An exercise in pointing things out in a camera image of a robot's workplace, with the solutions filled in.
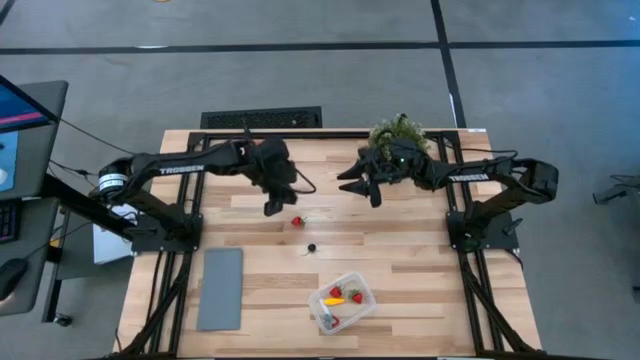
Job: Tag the black aluminium table frame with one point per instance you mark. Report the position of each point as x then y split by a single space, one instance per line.
325 135

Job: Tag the yellow toy banana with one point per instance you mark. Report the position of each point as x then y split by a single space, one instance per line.
333 301

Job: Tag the clear plastic tupperware container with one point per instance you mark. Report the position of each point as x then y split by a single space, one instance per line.
350 320

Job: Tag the black keyboard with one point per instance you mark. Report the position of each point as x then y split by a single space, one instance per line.
6 220

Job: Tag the computer monitor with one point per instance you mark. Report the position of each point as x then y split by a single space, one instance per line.
17 112

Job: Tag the black computer mouse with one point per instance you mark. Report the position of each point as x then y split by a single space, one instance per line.
10 275

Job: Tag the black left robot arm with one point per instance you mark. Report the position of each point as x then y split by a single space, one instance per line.
145 165

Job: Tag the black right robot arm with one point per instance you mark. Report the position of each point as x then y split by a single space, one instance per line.
540 180

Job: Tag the black floor grate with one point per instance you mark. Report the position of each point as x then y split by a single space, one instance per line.
260 119

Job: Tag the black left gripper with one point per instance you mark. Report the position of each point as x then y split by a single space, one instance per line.
272 170

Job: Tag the red toy strawberry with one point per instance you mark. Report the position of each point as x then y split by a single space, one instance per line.
335 320
335 291
356 297
298 221

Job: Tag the green potted plant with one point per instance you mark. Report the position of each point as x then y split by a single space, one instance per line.
400 129

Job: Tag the small pale blue screen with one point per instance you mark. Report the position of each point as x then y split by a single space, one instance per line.
6 160

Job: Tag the black desk base frame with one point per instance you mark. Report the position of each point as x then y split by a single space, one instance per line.
75 202

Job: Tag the grey computer desk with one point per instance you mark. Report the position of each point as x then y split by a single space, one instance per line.
45 150

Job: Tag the white paper sheet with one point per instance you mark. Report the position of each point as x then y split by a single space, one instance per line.
112 245

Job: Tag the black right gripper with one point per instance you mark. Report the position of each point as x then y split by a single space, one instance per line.
400 165

